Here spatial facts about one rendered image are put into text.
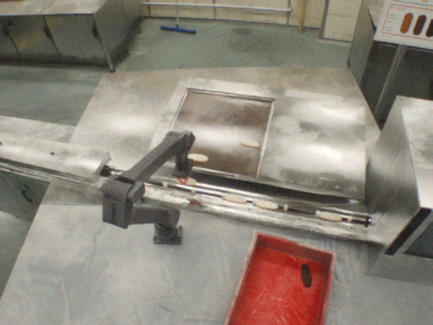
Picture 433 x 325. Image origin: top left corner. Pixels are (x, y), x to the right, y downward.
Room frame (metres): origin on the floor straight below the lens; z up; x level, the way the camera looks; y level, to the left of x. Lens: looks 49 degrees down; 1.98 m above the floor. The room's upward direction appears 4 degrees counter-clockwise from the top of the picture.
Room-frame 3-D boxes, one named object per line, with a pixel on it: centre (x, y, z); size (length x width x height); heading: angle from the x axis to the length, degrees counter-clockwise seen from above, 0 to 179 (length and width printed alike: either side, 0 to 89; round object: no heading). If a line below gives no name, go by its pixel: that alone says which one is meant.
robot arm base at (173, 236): (0.64, 0.23, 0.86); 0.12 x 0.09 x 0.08; 85
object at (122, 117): (1.35, -0.05, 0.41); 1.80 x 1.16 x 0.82; 85
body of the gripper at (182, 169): (0.85, 0.15, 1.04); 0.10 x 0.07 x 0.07; 162
